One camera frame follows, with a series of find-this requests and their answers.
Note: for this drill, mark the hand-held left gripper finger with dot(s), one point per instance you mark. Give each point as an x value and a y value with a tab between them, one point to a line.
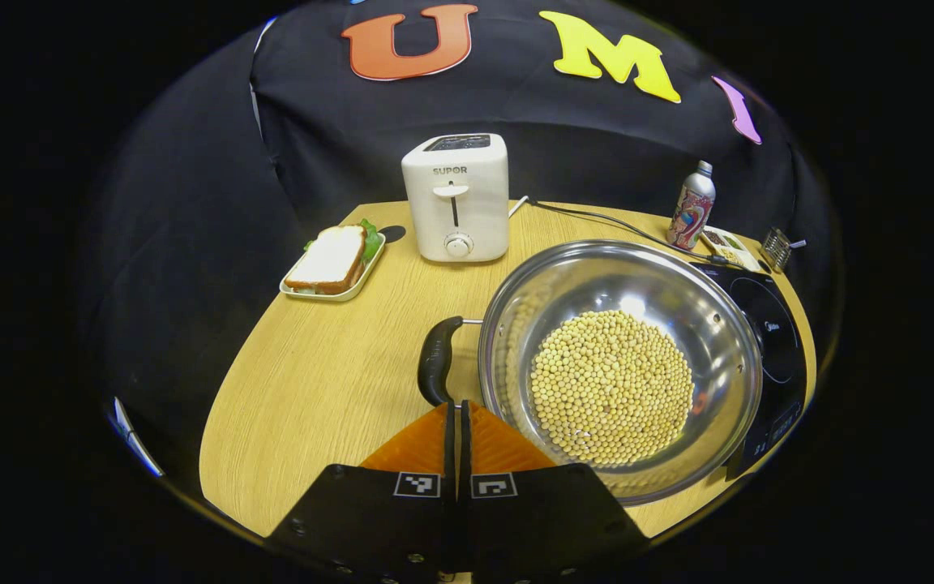
464	442
450	442

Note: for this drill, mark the black induction cooktop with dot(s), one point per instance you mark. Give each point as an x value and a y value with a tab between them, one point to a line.
775	341

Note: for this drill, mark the pile of soybeans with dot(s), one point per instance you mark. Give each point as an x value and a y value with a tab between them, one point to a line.
609	389

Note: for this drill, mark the sandwich with lettuce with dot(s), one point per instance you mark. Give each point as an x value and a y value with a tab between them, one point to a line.
329	258

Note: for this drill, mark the white toaster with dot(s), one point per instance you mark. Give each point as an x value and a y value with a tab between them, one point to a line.
475	219

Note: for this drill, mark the silver bottle with printed label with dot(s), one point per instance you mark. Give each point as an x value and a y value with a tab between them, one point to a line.
690	215

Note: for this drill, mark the printed snack packet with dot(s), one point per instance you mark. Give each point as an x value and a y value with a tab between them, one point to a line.
730	247

